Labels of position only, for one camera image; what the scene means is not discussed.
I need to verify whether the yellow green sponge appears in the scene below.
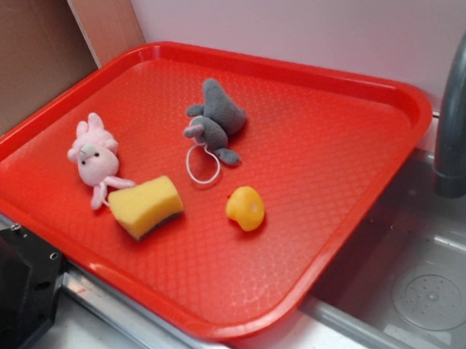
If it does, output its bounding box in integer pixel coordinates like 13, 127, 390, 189
108, 175, 184, 241

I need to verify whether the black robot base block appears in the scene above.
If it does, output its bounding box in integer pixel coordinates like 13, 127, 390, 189
0, 225, 64, 349

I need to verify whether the red plastic tray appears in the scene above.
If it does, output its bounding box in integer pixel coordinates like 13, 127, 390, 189
0, 43, 432, 341

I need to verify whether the yellow rubber duck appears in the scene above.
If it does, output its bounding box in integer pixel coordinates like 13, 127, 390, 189
225, 186, 265, 232

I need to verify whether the grey plush elephant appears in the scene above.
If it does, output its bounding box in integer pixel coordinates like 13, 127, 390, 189
182, 78, 247, 185

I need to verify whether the pink plush bunny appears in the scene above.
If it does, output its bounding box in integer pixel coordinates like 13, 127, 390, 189
67, 113, 136, 210

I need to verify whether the grey toy sink basin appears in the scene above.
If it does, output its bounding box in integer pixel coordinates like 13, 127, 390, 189
302, 151, 466, 349

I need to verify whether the brown cardboard panel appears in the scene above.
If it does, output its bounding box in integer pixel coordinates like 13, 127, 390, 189
0, 0, 144, 136

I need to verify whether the grey toy faucet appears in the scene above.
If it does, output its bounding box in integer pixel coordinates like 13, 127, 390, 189
433, 31, 466, 198

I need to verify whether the aluminium rail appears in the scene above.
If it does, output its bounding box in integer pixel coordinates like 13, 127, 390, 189
0, 170, 251, 349

